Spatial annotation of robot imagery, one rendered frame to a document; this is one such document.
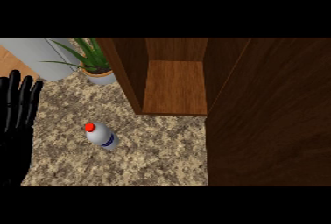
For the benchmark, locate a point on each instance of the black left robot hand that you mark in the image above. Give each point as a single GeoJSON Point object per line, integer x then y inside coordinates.
{"type": "Point", "coordinates": [15, 137]}

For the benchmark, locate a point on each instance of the water bottle with red cap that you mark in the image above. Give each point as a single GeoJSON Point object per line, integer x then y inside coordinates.
{"type": "Point", "coordinates": [103, 137]}

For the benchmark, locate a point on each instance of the wooden cabinet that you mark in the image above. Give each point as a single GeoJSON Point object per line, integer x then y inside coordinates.
{"type": "Point", "coordinates": [172, 87]}

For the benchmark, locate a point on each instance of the dark wooden cabinet door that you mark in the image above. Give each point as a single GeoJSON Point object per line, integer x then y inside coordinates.
{"type": "Point", "coordinates": [271, 116]}

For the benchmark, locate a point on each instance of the grey cylindrical appliance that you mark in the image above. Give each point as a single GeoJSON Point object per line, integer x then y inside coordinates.
{"type": "Point", "coordinates": [41, 57]}

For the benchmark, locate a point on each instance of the green potted plant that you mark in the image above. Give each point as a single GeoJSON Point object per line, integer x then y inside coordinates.
{"type": "Point", "coordinates": [92, 62]}

